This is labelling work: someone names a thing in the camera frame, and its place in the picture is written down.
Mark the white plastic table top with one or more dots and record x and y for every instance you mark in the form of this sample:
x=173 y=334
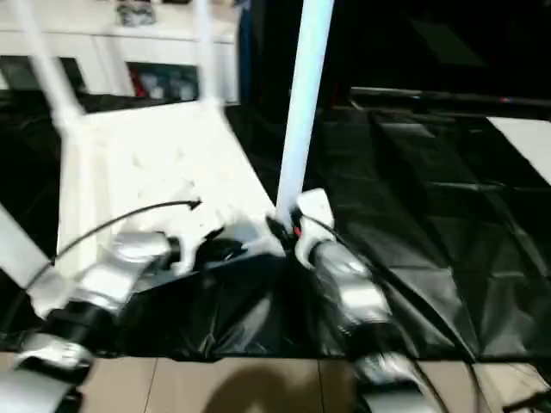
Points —
x=150 y=150

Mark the white plastic table leg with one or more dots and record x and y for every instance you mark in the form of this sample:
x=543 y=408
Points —
x=21 y=245
x=305 y=86
x=51 y=73
x=206 y=56

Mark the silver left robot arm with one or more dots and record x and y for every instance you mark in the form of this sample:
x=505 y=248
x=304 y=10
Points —
x=129 y=249

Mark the black plastic mat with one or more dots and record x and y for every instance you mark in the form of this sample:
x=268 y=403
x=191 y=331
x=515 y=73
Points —
x=430 y=215

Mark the red box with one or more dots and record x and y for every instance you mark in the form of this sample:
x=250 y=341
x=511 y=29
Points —
x=138 y=84

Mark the black horizontal bar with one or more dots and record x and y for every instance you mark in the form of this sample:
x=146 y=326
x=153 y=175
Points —
x=452 y=96

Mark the white glass-door cabinet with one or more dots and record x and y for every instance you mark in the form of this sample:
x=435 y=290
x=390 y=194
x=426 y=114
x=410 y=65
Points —
x=150 y=43

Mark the dark furniture with brass label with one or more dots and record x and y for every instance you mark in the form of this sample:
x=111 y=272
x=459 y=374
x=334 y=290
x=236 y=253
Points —
x=430 y=43

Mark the white flat sheet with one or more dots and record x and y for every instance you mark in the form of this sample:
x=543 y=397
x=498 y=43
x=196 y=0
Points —
x=525 y=146

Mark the dark patterned bundle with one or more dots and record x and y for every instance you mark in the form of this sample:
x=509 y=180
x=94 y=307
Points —
x=137 y=13

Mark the black tripod stand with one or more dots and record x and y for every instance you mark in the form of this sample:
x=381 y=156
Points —
x=529 y=402

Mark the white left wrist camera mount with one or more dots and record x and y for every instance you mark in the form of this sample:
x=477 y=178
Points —
x=189 y=241

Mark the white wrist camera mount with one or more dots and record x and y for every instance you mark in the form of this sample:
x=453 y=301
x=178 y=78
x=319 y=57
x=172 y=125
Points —
x=316 y=202
x=189 y=241

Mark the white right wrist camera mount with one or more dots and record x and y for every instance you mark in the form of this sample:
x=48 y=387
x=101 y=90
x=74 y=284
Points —
x=316 y=202

